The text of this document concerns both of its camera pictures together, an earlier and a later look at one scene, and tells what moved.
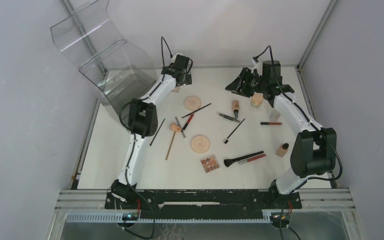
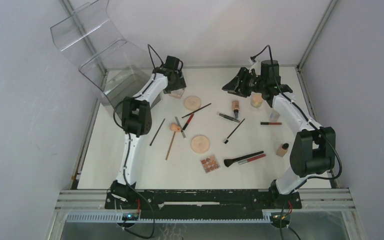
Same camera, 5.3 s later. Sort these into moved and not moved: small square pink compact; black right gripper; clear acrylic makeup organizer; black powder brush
Moved: small square pink compact
Not moved: black right gripper; clear acrylic makeup organizer; black powder brush
